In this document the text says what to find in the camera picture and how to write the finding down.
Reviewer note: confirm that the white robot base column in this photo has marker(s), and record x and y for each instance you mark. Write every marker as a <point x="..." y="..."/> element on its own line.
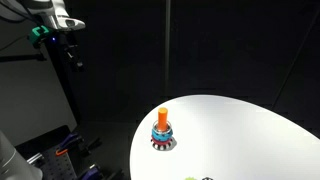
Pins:
<point x="15" y="163"/>

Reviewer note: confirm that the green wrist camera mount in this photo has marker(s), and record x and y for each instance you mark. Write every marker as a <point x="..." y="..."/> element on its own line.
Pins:
<point x="38" y="35"/>

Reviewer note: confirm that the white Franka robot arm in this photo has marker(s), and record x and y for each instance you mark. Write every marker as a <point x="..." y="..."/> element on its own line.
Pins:
<point x="50" y="10"/>

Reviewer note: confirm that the white wall panel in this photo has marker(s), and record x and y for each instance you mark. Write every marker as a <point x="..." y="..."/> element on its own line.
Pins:
<point x="30" y="100"/>

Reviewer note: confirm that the black upright post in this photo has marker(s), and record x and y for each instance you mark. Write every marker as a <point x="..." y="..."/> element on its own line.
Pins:
<point x="65" y="90"/>

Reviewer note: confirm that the purple clamp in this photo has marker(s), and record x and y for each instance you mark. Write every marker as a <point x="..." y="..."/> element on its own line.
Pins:
<point x="90" y="173"/>
<point x="70" y="138"/>

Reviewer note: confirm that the perforated metal breadboard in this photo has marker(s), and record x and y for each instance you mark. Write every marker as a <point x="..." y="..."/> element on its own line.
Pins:
<point x="58" y="166"/>

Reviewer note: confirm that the silver vertical pole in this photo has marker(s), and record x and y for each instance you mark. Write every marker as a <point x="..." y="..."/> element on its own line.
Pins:
<point x="167" y="46"/>

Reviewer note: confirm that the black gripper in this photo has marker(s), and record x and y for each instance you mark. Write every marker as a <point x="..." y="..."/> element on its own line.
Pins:
<point x="63" y="41"/>

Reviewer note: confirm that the black clamp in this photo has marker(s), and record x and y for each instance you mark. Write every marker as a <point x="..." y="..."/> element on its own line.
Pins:
<point x="92" y="145"/>

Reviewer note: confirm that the silver aluminium extrusion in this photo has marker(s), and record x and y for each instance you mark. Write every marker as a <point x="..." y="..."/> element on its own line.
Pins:
<point x="35" y="158"/>

